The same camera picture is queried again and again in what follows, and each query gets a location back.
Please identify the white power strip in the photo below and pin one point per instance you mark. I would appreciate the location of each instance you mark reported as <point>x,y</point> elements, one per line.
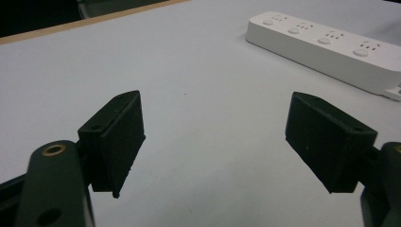
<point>324,47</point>

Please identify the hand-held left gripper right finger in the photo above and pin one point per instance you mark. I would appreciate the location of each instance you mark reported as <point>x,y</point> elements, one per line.
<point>327,142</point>

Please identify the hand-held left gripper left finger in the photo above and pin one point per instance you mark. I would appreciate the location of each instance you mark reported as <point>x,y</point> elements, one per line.
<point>116,142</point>

